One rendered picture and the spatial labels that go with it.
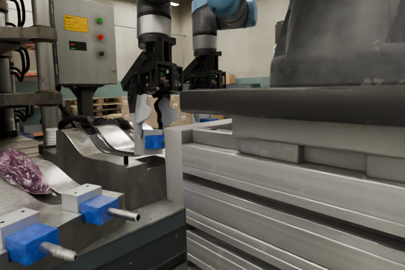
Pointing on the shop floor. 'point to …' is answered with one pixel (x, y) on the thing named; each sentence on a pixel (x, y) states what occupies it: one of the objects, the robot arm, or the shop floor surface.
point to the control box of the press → (82, 49)
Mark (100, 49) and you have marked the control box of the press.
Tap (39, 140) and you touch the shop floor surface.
